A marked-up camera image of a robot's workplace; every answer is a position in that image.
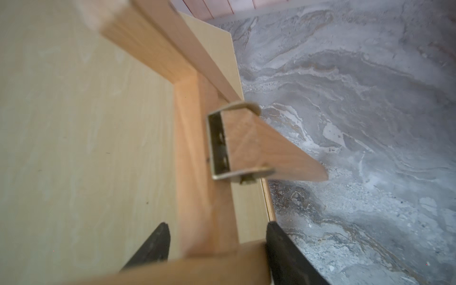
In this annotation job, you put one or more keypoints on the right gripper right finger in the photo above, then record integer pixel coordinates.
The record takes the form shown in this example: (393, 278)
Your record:
(287, 264)

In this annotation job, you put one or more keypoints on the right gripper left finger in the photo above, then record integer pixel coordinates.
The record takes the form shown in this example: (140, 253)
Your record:
(154, 249)

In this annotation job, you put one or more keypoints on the wooden easel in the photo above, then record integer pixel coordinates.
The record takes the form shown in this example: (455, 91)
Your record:
(219, 140)

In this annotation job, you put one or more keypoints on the plywood board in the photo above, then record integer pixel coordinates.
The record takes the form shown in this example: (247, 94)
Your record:
(87, 158)

